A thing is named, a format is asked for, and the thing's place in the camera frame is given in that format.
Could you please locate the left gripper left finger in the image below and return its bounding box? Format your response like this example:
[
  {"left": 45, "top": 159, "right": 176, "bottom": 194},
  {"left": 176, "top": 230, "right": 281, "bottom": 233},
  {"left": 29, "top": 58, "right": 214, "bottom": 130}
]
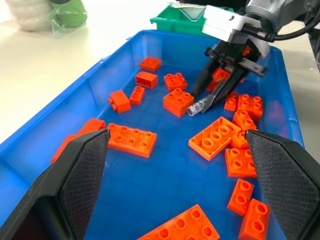
[{"left": 0, "top": 128, "right": 111, "bottom": 240}]

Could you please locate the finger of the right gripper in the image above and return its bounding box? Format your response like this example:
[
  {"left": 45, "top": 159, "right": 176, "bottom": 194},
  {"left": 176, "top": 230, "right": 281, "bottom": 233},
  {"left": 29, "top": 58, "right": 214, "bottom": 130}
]
[
  {"left": 191, "top": 57, "right": 222, "bottom": 97},
  {"left": 201, "top": 68, "right": 247, "bottom": 114}
]

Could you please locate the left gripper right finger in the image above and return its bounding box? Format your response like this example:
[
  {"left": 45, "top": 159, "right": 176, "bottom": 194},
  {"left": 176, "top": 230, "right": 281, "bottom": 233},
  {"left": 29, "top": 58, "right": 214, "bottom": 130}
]
[{"left": 244, "top": 129, "right": 320, "bottom": 240}]

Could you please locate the silver patterned battery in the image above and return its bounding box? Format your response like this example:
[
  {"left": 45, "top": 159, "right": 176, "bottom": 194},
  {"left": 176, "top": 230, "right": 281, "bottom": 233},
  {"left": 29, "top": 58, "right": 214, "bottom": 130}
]
[{"left": 186, "top": 96, "right": 213, "bottom": 118}]

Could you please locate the green plastic bin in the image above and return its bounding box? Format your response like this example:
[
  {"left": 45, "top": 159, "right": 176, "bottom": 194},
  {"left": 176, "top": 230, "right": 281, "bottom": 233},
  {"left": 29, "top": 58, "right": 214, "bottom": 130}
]
[{"left": 149, "top": 2, "right": 218, "bottom": 38}]

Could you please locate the blue plastic bin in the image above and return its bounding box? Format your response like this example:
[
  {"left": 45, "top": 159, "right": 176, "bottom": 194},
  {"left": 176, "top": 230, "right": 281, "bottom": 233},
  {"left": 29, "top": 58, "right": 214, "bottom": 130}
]
[{"left": 0, "top": 29, "right": 305, "bottom": 240}]

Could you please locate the orange one-by-two brick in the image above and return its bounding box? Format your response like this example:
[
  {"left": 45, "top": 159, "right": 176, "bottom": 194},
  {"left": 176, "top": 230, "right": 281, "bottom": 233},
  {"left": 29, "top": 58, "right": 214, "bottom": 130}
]
[
  {"left": 226, "top": 178, "right": 255, "bottom": 217},
  {"left": 237, "top": 198, "right": 272, "bottom": 240},
  {"left": 232, "top": 109, "right": 258, "bottom": 132},
  {"left": 128, "top": 85, "right": 146, "bottom": 105},
  {"left": 223, "top": 91, "right": 240, "bottom": 112}
]

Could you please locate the orange two-by-two brick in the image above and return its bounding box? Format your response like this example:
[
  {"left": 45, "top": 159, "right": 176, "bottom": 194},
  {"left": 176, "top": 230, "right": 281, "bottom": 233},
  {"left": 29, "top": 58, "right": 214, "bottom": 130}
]
[
  {"left": 162, "top": 87, "right": 195, "bottom": 119},
  {"left": 139, "top": 55, "right": 163, "bottom": 73},
  {"left": 224, "top": 147, "right": 259, "bottom": 179},
  {"left": 235, "top": 93, "right": 264, "bottom": 123},
  {"left": 163, "top": 72, "right": 189, "bottom": 92}
]

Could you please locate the orange upturned two-by-four brick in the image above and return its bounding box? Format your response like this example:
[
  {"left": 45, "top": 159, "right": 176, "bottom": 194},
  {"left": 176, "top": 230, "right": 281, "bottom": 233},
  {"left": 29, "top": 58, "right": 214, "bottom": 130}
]
[{"left": 188, "top": 116, "right": 242, "bottom": 162}]

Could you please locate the orange hollow upturned brick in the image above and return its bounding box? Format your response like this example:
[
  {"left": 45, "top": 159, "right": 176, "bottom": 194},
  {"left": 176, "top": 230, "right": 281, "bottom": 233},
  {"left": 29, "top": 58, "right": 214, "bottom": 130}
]
[{"left": 135, "top": 71, "right": 159, "bottom": 89}]

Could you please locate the paper label card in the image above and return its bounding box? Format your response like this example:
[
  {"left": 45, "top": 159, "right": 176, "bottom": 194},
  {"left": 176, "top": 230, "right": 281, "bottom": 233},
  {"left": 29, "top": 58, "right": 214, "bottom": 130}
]
[{"left": 169, "top": 2, "right": 207, "bottom": 21}]

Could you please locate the orange brick on its side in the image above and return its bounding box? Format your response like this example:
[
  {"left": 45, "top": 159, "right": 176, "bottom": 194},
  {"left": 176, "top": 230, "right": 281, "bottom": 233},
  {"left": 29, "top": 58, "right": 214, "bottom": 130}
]
[{"left": 108, "top": 89, "right": 132, "bottom": 114}]

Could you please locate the green plastic bag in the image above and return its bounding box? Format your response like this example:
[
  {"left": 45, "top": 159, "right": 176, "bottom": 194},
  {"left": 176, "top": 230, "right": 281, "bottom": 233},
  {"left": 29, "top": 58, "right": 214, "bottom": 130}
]
[{"left": 48, "top": 0, "right": 89, "bottom": 33}]

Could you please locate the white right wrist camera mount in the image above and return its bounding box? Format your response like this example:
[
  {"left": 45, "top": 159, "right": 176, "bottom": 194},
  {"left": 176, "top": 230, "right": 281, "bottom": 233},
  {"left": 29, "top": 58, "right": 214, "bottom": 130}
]
[{"left": 201, "top": 4, "right": 271, "bottom": 61}]

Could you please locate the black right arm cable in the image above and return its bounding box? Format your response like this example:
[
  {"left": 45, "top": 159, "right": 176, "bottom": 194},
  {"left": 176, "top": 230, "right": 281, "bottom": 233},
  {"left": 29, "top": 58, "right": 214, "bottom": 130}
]
[{"left": 258, "top": 14, "right": 320, "bottom": 42}]

